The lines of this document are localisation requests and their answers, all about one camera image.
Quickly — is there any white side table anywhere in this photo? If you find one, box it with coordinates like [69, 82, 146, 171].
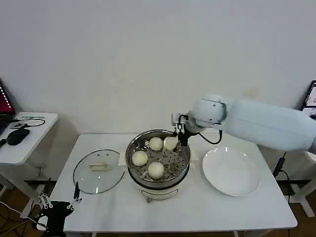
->
[0, 112, 60, 213]

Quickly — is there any open laptop with red keys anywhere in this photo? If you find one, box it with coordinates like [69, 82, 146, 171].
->
[0, 78, 17, 135]

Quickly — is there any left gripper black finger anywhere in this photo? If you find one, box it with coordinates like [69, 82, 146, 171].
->
[37, 193, 54, 210]
[66, 182, 83, 208]

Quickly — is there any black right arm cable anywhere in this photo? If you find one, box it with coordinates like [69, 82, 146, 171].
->
[178, 114, 223, 145]

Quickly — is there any black hanging power cable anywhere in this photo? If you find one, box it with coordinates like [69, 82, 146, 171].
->
[272, 151, 291, 199]

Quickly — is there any white steamed bun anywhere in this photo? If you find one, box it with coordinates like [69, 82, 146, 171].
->
[147, 162, 165, 180]
[131, 150, 149, 166]
[149, 137, 163, 152]
[163, 136, 178, 151]

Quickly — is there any black computer mouse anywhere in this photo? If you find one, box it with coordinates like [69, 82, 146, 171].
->
[7, 128, 30, 146]

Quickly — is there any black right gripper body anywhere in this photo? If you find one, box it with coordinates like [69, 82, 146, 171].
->
[177, 131, 192, 147]

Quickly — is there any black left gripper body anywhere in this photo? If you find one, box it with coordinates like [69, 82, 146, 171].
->
[40, 200, 75, 233]

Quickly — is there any round glass lid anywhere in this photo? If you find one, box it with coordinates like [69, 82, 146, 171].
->
[73, 149, 125, 196]

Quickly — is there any small black device with cable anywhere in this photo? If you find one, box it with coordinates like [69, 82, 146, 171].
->
[9, 118, 46, 129]

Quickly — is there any white round plate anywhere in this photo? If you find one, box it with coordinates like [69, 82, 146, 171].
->
[201, 147, 261, 198]

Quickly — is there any steel steamer with white base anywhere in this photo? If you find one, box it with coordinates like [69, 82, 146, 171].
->
[118, 128, 198, 203]

